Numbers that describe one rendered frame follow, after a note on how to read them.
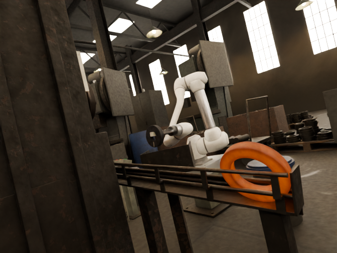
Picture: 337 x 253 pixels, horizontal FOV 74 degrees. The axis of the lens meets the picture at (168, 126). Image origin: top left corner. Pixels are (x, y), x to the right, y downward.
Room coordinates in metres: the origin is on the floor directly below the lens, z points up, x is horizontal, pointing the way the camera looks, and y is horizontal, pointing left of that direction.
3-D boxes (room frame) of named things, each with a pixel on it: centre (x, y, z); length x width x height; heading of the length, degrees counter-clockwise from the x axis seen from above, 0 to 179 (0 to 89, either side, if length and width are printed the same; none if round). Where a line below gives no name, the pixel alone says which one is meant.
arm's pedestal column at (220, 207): (2.14, -0.22, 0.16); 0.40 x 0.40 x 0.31; 39
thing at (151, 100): (6.77, 0.46, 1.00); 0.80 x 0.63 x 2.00; 52
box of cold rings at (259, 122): (4.95, -1.94, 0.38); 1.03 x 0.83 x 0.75; 50
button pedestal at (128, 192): (2.37, 0.57, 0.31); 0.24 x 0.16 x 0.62; 47
